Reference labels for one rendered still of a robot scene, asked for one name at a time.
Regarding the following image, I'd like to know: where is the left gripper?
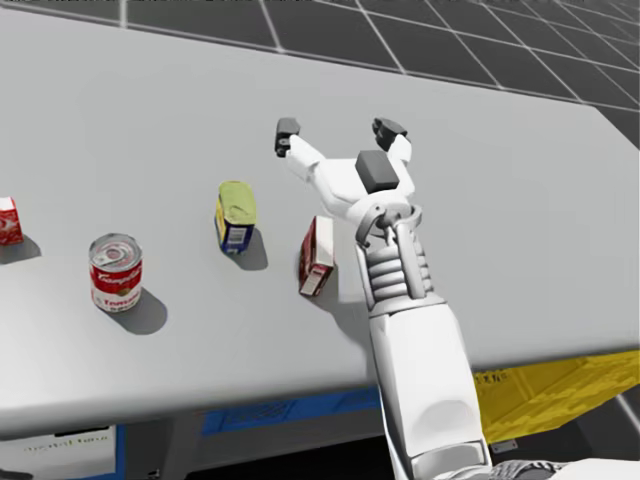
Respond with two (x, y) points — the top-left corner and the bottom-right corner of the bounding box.
(273, 116), (416, 230)

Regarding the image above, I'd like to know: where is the blue box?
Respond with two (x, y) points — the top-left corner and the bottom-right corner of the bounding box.
(199, 388), (382, 437)

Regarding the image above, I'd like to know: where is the yellow box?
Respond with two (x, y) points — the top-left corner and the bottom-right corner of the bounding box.
(471, 349), (640, 446)

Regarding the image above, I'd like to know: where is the white box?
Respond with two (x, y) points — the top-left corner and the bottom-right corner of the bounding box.
(0, 423), (119, 480)

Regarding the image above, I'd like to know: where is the dark red and white carton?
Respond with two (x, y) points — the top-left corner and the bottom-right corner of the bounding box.
(298, 214), (337, 298)

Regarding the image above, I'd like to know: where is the green and blue rectangular can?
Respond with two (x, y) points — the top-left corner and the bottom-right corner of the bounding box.
(214, 179), (259, 257)

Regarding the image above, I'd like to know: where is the red and white can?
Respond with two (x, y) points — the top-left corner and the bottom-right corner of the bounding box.
(88, 231), (144, 314)

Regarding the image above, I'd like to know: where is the bright red and white carton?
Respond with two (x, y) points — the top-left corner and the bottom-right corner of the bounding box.
(0, 195), (26, 247)

